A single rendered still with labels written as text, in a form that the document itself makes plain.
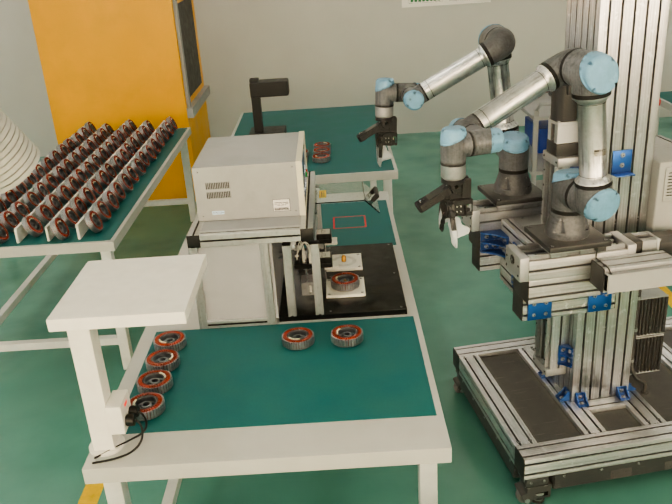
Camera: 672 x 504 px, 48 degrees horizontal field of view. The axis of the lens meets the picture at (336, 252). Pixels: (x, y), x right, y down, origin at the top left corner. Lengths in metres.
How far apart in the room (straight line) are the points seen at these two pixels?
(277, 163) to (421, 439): 1.10
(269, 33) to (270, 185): 5.42
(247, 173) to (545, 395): 1.57
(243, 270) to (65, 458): 1.36
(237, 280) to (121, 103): 3.91
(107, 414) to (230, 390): 0.43
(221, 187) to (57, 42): 3.95
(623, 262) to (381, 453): 1.13
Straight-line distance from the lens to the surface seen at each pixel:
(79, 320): 2.00
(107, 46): 6.40
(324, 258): 2.85
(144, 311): 1.96
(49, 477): 3.54
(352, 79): 8.10
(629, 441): 3.12
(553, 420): 3.20
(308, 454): 2.13
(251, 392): 2.40
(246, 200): 2.73
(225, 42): 8.10
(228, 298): 2.75
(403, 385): 2.37
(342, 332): 2.64
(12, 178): 1.94
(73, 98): 6.56
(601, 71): 2.40
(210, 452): 2.19
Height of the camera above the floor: 2.05
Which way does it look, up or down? 23 degrees down
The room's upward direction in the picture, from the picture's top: 4 degrees counter-clockwise
